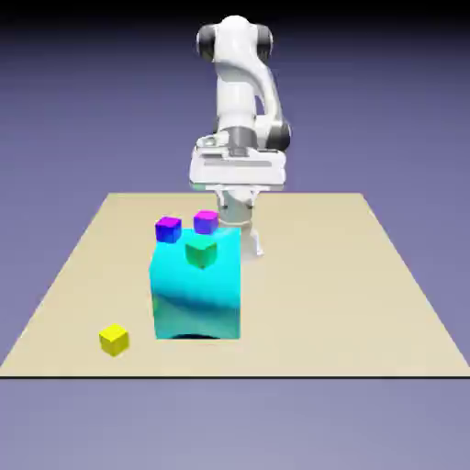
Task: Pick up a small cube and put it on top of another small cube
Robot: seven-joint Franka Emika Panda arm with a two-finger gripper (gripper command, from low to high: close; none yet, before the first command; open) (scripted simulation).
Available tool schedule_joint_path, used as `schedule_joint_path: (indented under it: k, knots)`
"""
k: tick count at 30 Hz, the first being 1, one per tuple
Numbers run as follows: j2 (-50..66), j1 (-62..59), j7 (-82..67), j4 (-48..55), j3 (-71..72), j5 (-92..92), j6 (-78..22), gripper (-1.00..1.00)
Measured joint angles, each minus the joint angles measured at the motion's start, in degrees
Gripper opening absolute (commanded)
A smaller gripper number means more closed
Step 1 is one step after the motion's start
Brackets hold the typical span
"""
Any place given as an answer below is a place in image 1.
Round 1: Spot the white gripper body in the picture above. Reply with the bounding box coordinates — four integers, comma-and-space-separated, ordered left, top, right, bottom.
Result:
188, 146, 287, 193

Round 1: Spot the small purple cube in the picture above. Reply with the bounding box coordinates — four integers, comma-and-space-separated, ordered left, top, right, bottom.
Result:
193, 208, 220, 236

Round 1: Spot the small green cube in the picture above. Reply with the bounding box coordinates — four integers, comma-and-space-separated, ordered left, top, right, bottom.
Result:
184, 234, 218, 271

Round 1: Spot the small blue cube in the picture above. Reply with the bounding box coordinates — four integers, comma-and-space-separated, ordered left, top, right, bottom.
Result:
154, 216, 183, 244

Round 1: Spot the small yellow cube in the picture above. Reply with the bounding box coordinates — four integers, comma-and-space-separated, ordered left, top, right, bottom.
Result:
97, 322, 130, 358

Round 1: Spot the large cyan box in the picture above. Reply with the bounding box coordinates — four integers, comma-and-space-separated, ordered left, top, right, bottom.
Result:
148, 226, 242, 341

